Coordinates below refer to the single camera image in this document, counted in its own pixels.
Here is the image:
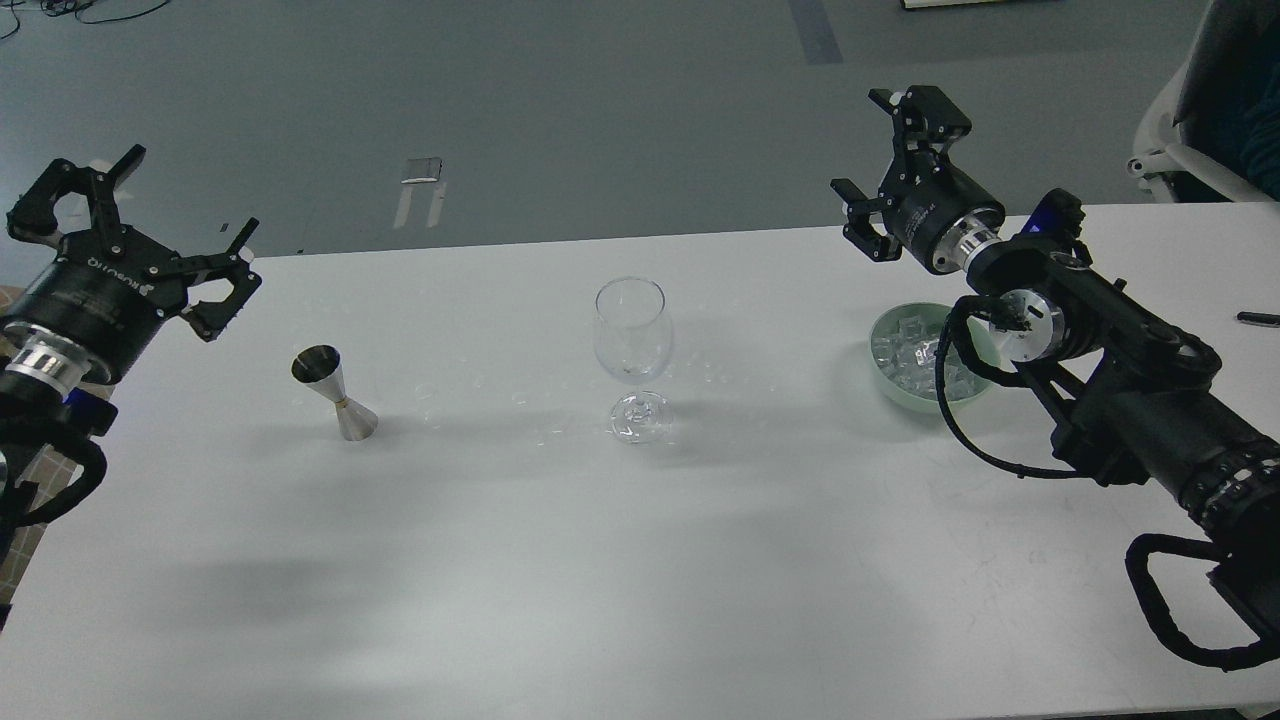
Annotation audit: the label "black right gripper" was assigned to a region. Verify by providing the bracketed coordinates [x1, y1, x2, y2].
[829, 86, 1006, 275]

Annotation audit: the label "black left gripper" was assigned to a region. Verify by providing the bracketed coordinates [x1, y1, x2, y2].
[3, 145, 262, 386]

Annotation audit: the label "clear ice cubes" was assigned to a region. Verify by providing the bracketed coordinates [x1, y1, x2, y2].
[870, 314, 980, 401]

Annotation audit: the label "steel cocktail jigger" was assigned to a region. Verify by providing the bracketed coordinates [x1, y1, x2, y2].
[291, 345, 379, 442]

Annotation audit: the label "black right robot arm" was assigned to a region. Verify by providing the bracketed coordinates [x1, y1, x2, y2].
[831, 85, 1279, 673]

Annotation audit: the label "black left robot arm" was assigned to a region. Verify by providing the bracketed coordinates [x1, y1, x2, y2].
[3, 145, 261, 618]

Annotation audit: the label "clear wine glass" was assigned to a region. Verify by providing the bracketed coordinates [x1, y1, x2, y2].
[593, 275, 675, 445]

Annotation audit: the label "green bowl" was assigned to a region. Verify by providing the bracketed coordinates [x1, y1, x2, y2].
[867, 302, 995, 414]

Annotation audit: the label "grey floor plate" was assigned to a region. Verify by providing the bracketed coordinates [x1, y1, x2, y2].
[399, 156, 443, 186]

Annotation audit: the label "person in teal hoodie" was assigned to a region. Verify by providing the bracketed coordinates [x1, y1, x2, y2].
[1193, 67, 1279, 199]

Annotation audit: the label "black pen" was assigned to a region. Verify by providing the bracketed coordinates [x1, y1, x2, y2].
[1235, 311, 1280, 328]

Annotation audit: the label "black floor cables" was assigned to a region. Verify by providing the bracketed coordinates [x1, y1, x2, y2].
[0, 0, 173, 41]

